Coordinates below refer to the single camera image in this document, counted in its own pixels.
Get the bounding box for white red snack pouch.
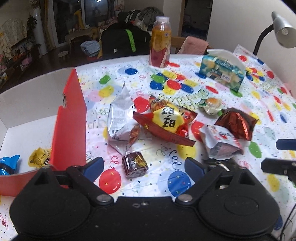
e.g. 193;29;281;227
200;125;244;161

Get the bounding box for brown chocolate candy block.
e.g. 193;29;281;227
121;152;149;178

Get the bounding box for dark red foil bag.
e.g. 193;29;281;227
215;108;258;141

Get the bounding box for silver white snack bag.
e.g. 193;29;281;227
107;85;140;155

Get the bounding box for red yellow snack bag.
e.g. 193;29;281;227
133;95;197;147

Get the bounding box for yellow candy packet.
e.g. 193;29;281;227
28;148;52;168

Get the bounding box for egg yolk pastry packet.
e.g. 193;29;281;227
198;97;223;115

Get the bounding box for balloon birthday tablecloth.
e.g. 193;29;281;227
1;55;295;240

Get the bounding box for red white cardboard box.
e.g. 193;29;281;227
1;68;87;197

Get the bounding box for blue snack packet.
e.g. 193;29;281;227
0;155;20;176

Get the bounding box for grey desk lamp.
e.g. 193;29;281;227
253;11;296;56

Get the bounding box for small white stool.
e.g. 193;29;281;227
58;50;69;61

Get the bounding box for blue folded clothes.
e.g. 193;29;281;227
80;40;101;57

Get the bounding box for pink cloth on chair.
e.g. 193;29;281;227
178;36;210;55

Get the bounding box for black low tv cabinet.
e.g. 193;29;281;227
1;44;40;90

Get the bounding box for orange juice bottle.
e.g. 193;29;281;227
149;16;171;68

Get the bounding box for black green backpack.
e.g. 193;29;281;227
101;23;151;60

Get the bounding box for white air conditioner tower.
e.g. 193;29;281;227
32;7;48;57

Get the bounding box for yellow giraffe toy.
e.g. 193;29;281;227
74;9;85;30

